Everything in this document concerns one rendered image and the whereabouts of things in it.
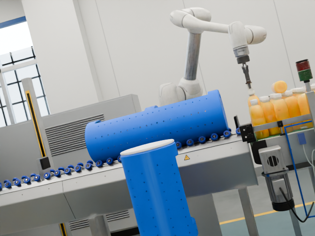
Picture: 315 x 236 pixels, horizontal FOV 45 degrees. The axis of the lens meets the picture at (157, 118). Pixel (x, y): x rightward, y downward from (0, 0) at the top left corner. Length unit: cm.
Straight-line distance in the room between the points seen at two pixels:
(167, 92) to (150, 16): 253
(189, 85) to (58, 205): 131
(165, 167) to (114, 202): 78
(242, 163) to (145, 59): 318
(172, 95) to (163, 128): 67
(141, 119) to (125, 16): 316
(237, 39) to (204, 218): 137
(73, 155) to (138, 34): 203
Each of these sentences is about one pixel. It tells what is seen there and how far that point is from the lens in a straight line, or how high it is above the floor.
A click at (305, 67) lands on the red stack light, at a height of 122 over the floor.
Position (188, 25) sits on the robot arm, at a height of 171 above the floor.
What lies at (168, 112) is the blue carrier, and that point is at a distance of 226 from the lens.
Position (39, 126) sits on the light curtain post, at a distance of 305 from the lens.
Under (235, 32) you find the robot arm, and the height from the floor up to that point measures 153.
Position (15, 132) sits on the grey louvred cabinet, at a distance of 425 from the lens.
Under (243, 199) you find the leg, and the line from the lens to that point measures 233.
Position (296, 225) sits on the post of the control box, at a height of 22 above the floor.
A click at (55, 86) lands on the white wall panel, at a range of 511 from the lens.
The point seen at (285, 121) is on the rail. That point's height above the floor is 97.
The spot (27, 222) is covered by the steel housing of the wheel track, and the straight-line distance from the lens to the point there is 278.
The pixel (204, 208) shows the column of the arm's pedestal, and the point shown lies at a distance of 292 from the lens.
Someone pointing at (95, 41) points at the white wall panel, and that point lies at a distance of 533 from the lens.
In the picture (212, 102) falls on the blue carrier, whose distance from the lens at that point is 222.
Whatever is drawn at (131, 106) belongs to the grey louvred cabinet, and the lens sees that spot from 388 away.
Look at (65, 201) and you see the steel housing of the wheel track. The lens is 257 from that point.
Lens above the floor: 118
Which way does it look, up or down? 1 degrees down
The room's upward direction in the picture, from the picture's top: 14 degrees counter-clockwise
